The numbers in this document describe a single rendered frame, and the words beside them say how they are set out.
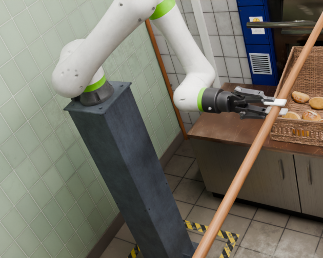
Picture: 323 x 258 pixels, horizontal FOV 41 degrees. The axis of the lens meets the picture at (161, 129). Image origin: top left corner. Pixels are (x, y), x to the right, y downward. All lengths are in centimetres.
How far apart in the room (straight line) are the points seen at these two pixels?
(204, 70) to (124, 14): 44
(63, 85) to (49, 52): 74
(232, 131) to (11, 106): 115
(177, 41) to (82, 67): 36
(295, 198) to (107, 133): 116
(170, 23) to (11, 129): 99
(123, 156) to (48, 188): 66
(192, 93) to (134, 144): 44
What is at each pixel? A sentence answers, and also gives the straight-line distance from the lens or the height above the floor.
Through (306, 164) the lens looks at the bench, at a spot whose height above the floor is 49.
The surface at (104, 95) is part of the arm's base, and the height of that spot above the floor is 122.
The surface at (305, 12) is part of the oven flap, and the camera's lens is 242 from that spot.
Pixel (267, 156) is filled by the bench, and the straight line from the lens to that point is 233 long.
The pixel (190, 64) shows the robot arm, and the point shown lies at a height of 128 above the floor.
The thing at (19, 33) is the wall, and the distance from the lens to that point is 219.
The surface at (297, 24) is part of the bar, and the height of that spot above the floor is 117.
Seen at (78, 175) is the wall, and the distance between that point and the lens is 253.
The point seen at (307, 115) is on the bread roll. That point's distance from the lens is 233.
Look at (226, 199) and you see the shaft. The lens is 122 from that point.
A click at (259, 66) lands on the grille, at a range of 264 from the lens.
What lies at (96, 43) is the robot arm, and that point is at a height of 152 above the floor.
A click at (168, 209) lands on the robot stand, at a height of 46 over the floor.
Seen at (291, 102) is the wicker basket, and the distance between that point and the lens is 252.
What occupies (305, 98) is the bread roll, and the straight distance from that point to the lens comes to 246.
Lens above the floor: 208
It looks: 36 degrees down
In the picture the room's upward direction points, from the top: 20 degrees counter-clockwise
